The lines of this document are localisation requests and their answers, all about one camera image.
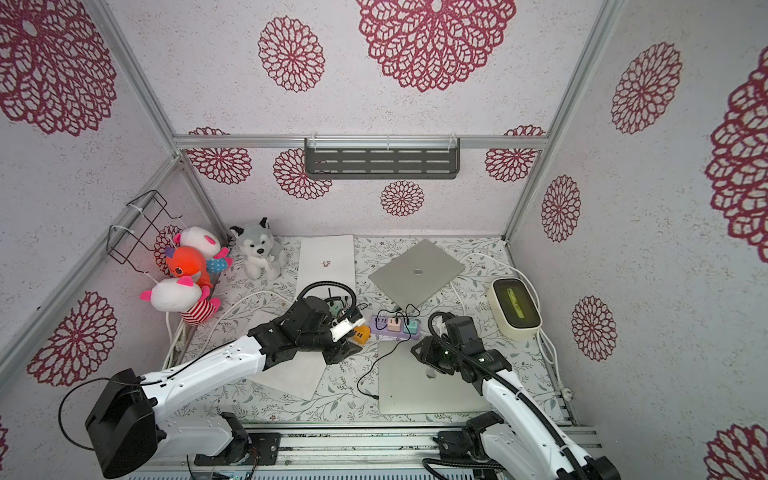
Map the black charger cable front laptop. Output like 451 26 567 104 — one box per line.
356 302 424 401

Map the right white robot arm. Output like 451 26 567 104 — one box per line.
411 312 621 479

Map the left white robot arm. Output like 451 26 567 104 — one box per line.
85 296 365 479

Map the green charger plug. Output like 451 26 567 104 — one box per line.
328 302 345 319

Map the white laptop front left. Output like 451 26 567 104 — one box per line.
248 310 328 401

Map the white laptop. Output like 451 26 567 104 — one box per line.
248 310 328 401
296 235 357 296

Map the silver laptop front right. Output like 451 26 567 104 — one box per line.
377 341 491 415

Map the silver laptop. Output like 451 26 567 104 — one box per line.
377 341 491 415
369 240 465 309

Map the white laptop back left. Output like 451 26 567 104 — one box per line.
296 235 357 296

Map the silver laptop back right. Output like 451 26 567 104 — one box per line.
369 240 465 309

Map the orange power strip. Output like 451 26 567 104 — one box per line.
350 325 372 346

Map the floral table mat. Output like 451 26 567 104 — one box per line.
176 237 571 425

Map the purple power strip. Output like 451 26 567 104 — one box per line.
370 316 422 341

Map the cream box green display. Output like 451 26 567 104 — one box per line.
487 277 542 340

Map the grey husky plush toy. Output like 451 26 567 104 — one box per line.
230 217 288 281

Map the white pink plush striped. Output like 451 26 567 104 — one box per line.
140 276 221 326

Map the orange fox plush toy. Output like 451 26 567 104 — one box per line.
165 246 213 288

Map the white pink plush top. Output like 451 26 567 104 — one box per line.
173 227 230 261

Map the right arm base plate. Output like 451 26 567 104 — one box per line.
433 429 488 463

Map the aluminium front rail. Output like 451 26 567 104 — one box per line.
125 423 462 479

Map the white power cable right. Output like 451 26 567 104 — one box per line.
446 251 574 402

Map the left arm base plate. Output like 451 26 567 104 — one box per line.
192 432 282 467

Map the grey metal wall shelf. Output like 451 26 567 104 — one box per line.
304 137 461 180

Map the black wire basket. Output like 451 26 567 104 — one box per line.
105 189 184 276

